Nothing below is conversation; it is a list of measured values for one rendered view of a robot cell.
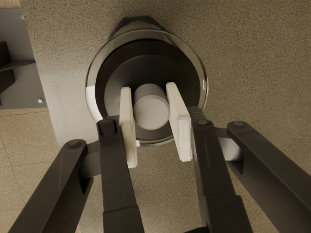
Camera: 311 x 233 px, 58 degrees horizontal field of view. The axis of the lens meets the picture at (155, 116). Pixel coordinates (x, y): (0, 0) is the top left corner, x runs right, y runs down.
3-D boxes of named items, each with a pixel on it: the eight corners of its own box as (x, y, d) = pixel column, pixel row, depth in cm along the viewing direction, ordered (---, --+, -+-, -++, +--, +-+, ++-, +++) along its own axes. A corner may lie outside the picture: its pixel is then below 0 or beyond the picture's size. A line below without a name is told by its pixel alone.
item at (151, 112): (193, 31, 25) (214, 44, 19) (195, 124, 29) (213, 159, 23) (89, 41, 24) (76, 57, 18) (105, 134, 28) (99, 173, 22)
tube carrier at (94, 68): (171, 9, 42) (208, 23, 23) (175, 78, 46) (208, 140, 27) (99, 15, 42) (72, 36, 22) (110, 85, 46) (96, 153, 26)
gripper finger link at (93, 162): (124, 175, 15) (68, 182, 15) (124, 133, 20) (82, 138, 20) (121, 152, 15) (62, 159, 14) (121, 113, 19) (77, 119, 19)
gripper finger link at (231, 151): (196, 143, 15) (252, 137, 15) (182, 107, 19) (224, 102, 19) (197, 166, 15) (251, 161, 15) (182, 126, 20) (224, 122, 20)
